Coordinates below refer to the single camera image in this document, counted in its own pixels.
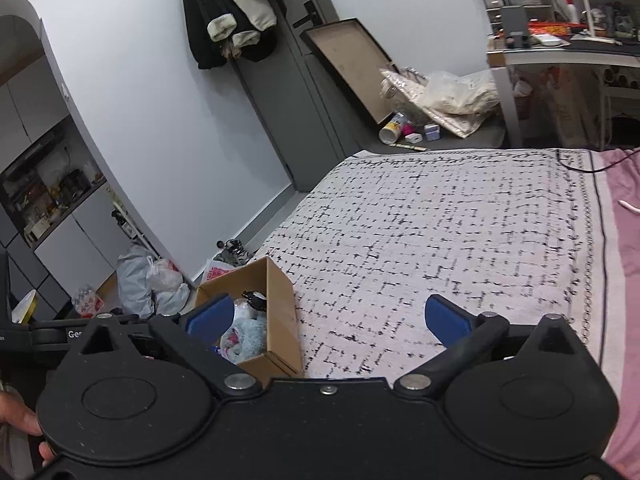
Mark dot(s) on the white black-patterned blanket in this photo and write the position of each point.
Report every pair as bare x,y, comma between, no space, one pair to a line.
425,220

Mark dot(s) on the white plastic bag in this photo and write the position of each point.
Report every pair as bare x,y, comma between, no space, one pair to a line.
167,285

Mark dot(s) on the thin wooden stick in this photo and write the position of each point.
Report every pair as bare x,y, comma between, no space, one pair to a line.
407,146

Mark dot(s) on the black and cream jacket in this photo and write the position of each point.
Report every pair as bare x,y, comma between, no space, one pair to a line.
200,35

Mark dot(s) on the yellow rimmed round tray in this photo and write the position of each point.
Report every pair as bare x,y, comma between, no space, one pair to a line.
25,307

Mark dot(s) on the grey drawer organizer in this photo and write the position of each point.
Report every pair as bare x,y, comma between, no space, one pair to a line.
492,2

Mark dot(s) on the white and yellow can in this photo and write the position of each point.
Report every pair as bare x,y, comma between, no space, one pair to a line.
392,130

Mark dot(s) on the brown cardboard box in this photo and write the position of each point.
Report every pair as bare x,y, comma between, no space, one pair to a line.
282,310

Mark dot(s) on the grey built-in cabinet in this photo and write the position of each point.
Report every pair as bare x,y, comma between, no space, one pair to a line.
75,240

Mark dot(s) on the white desk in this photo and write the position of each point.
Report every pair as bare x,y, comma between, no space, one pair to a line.
550,56

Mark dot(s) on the white desktop shelf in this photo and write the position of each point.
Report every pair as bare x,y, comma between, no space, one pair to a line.
607,12

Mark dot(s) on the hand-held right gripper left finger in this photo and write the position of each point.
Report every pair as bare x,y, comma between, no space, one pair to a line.
212,317

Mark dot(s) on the red flat box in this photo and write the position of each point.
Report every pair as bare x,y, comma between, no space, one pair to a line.
555,27

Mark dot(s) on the small light blue box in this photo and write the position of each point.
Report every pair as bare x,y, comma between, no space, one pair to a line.
432,132

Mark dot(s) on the red and white printed bag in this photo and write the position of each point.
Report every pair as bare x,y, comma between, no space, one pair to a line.
217,272

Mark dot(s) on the teal fluffy plush toy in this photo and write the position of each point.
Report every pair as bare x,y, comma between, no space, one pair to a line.
247,337

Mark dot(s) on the white stool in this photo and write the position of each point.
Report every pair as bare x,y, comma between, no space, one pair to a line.
617,105

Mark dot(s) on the black framed brown board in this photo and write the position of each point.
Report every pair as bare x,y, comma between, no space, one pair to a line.
345,65

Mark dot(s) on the clear bag of beige cloth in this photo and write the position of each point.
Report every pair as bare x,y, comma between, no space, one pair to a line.
460,92

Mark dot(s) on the dark grey door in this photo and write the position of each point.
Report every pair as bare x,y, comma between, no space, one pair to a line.
280,110

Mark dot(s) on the plastic bags pile by door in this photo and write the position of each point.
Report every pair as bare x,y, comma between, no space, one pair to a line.
400,87

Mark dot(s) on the red and white bottle pack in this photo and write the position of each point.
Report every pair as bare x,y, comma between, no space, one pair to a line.
89,302

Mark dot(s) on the grey plastic bag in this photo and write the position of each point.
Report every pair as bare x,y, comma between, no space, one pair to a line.
135,280

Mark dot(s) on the black and white plush toy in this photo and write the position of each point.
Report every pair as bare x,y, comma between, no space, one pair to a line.
256,300

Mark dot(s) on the person's left hand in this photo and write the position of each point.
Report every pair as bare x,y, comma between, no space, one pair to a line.
20,415

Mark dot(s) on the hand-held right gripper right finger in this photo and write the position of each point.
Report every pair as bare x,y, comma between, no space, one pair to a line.
447,320

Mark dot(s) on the clear plastic bag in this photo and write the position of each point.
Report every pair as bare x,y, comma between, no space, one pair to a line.
572,105

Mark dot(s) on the pink bed sheet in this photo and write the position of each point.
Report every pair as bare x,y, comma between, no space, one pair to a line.
625,260

